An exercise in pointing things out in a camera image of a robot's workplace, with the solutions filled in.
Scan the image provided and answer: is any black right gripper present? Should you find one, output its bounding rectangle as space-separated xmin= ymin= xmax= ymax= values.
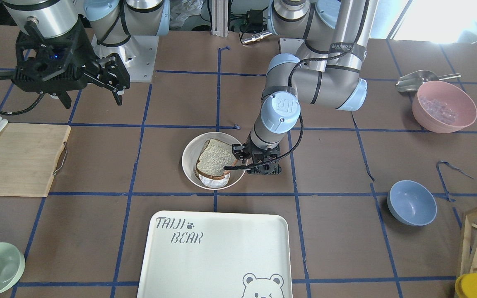
xmin=14 ymin=19 xmax=130 ymax=109

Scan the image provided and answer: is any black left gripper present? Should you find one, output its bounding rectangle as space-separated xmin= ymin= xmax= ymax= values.
xmin=223 ymin=141 xmax=282 ymax=175

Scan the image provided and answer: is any bread slice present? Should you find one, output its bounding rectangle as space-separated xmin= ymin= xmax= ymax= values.
xmin=195 ymin=167 xmax=230 ymax=180
xmin=195 ymin=138 xmax=237 ymax=174

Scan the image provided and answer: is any round cream plate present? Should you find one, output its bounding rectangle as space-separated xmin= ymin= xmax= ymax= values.
xmin=181 ymin=132 xmax=246 ymax=191

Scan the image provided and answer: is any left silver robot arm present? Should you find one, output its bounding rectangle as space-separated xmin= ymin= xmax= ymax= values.
xmin=224 ymin=0 xmax=378 ymax=174

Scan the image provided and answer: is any bread slice on plate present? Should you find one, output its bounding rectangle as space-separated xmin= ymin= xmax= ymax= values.
xmin=195 ymin=167 xmax=230 ymax=180

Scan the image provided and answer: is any fried egg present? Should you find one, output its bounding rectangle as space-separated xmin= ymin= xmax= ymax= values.
xmin=199 ymin=174 xmax=231 ymax=189

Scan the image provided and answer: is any wooden cutting board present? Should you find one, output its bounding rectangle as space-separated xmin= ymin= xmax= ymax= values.
xmin=0 ymin=123 xmax=71 ymax=197

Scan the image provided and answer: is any cream bear tray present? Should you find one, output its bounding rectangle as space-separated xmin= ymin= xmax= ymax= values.
xmin=137 ymin=211 xmax=293 ymax=298

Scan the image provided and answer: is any blue bowl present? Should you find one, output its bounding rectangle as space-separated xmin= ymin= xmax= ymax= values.
xmin=387 ymin=180 xmax=437 ymax=226

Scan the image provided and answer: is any metal scoop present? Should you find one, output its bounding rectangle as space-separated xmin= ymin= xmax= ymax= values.
xmin=395 ymin=70 xmax=462 ymax=93

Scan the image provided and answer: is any yellow mug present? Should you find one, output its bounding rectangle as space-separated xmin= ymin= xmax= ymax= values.
xmin=455 ymin=273 xmax=477 ymax=298

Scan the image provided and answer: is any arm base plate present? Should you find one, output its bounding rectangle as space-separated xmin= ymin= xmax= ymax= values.
xmin=279 ymin=38 xmax=304 ymax=56
xmin=92 ymin=36 xmax=159 ymax=83

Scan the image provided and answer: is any aluminium frame post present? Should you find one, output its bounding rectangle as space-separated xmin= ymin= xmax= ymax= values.
xmin=211 ymin=0 xmax=229 ymax=38

